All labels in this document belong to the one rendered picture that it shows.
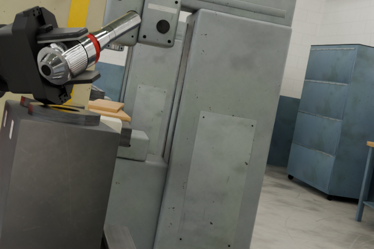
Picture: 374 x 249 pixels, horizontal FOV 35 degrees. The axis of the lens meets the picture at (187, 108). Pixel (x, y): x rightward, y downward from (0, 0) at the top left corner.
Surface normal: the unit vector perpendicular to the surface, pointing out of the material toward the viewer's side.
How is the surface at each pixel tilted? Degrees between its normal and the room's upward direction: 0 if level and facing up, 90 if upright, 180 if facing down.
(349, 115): 90
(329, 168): 90
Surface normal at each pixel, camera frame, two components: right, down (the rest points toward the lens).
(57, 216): 0.36, 0.11
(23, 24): -0.48, -0.33
